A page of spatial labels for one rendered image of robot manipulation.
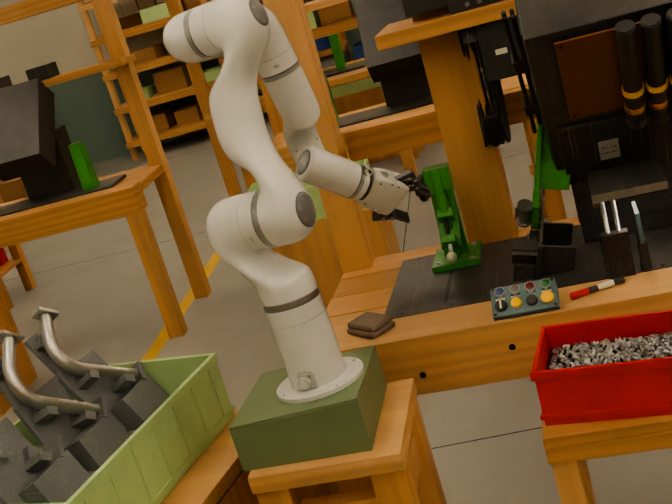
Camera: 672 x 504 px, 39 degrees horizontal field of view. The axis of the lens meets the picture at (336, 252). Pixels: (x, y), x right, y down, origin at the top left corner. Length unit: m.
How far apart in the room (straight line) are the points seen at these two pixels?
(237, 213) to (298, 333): 0.27
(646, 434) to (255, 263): 0.82
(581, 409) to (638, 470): 1.33
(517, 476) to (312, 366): 1.51
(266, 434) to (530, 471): 1.55
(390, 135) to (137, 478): 1.26
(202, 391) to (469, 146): 1.01
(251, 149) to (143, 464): 0.71
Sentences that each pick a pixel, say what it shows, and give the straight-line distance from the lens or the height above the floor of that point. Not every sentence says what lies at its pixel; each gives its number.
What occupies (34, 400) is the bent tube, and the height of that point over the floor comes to 1.05.
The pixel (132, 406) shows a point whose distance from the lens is 2.36.
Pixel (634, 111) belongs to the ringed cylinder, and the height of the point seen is 1.29.
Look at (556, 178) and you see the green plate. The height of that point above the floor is 1.13.
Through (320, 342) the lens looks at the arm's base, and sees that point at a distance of 1.94.
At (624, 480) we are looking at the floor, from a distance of 3.22.
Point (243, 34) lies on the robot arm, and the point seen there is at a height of 1.67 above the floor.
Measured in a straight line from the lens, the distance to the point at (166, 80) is 12.30.
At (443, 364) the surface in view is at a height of 0.82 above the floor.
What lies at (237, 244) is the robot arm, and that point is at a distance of 1.91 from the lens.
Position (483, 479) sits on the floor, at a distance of 3.36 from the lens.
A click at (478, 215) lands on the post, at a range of 2.75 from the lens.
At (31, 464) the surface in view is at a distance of 2.19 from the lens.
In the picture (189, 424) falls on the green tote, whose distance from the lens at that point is 2.24.
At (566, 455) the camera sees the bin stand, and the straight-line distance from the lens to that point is 1.94.
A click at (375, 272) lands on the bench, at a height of 0.88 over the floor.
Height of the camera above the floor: 1.77
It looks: 17 degrees down
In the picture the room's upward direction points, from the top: 17 degrees counter-clockwise
